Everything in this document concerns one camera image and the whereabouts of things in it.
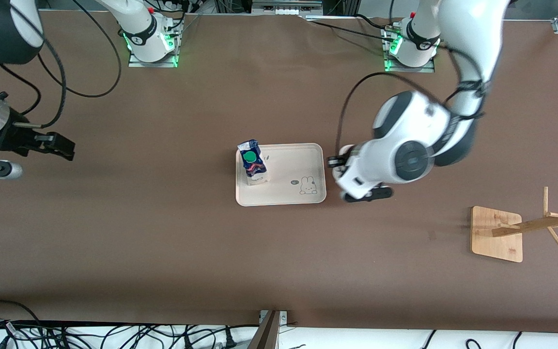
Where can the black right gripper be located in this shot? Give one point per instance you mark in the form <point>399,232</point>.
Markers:
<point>16,137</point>

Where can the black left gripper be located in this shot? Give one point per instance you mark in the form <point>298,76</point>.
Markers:
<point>335,161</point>

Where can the blue white milk carton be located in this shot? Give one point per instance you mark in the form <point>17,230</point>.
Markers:
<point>254,165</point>

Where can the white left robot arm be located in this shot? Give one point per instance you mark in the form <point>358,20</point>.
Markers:
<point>405,145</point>

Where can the cream rabbit print tray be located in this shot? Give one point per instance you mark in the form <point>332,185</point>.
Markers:
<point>293,169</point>

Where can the wooden cup stand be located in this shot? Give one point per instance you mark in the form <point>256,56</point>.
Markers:
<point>494,237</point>

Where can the grey rack equipment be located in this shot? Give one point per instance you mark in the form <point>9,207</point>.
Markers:
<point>286,6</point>

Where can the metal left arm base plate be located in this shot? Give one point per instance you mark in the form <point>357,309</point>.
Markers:
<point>426,69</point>

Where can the aluminium profile post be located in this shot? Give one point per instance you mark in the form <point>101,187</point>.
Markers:
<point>267,332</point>

